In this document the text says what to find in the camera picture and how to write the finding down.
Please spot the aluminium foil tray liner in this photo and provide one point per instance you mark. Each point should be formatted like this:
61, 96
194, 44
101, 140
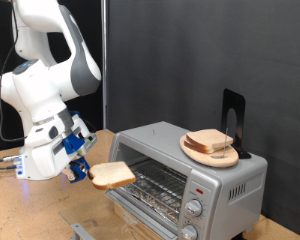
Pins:
156, 211

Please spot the silver toaster oven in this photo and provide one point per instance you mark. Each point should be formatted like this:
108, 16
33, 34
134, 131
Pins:
223, 213

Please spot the silver oven knob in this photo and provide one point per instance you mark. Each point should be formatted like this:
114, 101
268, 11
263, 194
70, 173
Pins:
189, 232
194, 207

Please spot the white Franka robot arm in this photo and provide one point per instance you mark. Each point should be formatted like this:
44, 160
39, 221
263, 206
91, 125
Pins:
36, 90

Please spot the white bread slice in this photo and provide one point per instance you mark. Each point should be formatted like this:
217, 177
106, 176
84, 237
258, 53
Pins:
206, 138
195, 148
111, 175

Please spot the black metal bookend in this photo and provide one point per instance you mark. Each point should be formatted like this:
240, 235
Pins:
238, 103

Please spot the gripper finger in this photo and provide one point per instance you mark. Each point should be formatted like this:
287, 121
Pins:
68, 175

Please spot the vertical metal pole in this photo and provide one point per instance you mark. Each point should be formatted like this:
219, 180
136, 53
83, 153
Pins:
104, 50

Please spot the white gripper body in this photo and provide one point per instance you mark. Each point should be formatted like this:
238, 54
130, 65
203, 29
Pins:
46, 163

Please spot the round wooden board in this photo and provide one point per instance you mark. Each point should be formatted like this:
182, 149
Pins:
220, 161

